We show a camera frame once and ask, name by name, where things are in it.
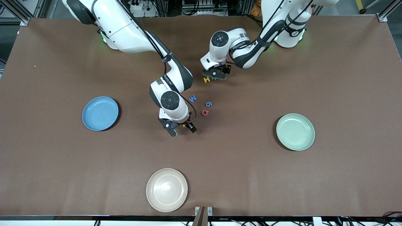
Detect beige round plate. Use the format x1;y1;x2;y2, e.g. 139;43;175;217
146;168;188;213

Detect white power strip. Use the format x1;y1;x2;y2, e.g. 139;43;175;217
129;0;157;18

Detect aluminium frame post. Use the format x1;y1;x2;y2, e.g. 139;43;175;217
377;0;402;22
0;0;32;26

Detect blue round plate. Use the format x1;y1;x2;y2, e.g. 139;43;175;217
82;96;119;131

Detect pale green round plate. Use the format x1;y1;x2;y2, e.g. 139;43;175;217
276;113;315;151

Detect grey equipment rack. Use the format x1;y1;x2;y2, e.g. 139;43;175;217
159;0;248;17

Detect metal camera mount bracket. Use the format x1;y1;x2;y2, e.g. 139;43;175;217
195;206;213;226

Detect grey rod with black foot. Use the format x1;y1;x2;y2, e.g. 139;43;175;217
360;0;379;15

